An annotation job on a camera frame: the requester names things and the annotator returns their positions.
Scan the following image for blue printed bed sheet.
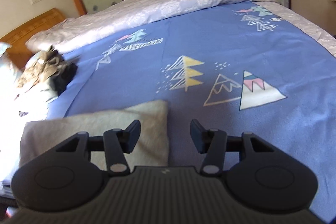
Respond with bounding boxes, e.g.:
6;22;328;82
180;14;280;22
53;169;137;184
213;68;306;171
46;1;336;222

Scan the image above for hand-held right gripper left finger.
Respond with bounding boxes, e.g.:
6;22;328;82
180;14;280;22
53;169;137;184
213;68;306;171
55;119;141;177

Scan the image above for lilac floral duvet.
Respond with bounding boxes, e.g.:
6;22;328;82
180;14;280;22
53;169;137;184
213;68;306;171
28;0;279;52

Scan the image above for brown crumpled garment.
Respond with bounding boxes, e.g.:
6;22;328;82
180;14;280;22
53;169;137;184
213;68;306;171
16;46;66;90

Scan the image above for wooden headboard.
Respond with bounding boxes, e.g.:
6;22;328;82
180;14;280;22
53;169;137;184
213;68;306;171
0;7;66;69

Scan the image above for black crumpled garment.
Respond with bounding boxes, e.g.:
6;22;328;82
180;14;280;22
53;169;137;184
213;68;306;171
51;63;78;95

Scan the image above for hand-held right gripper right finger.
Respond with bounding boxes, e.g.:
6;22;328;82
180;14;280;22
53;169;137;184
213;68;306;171
190;119;276;177

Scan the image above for pale lilac pillow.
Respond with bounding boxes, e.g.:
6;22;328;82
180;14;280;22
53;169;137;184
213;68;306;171
26;27;71;52

